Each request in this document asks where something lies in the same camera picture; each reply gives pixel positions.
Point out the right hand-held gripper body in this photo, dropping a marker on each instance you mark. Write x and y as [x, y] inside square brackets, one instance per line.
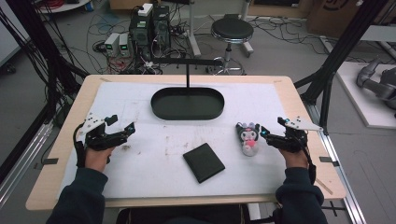
[292, 141]

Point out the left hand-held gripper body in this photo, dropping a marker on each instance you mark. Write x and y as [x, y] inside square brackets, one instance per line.
[99, 140]

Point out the grey black plush toy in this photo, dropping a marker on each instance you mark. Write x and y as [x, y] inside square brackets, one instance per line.
[249, 138]

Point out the black oval tray with stand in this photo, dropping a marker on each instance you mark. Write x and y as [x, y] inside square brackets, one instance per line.
[186, 104]

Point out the black wallet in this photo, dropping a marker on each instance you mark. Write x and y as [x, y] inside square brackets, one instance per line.
[204, 162]

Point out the person's left hand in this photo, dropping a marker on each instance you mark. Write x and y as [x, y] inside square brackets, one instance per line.
[96, 158]

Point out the person's right hand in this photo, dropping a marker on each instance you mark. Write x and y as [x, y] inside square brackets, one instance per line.
[295, 160]

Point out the white table mat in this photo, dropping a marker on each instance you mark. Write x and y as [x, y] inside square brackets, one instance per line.
[162, 137]

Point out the wooden table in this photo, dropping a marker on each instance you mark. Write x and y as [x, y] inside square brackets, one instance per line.
[311, 174]

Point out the black tape piece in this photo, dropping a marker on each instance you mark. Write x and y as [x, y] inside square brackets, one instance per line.
[49, 161]
[328, 160]

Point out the grey power supply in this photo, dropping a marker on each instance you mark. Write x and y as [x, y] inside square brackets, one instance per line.
[111, 43]
[124, 45]

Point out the white base board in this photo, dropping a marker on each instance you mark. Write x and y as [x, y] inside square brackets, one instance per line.
[364, 105]

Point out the white desk leg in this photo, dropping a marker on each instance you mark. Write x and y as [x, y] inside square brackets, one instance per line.
[193, 31]
[247, 43]

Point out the black computer tower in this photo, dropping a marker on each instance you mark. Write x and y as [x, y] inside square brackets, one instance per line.
[140, 34]
[161, 26]

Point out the black round stool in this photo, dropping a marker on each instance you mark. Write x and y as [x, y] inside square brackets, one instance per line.
[232, 29]

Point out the white box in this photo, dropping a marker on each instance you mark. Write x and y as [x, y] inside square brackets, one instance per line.
[145, 9]

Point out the cardboard box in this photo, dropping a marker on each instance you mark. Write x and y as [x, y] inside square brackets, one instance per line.
[336, 15]

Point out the white round table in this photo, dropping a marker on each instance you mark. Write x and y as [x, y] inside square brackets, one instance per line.
[62, 6]

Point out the white panel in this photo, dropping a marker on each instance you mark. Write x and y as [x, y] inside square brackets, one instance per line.
[9, 40]

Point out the aluminium rail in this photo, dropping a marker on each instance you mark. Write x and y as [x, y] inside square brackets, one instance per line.
[21, 161]
[342, 174]

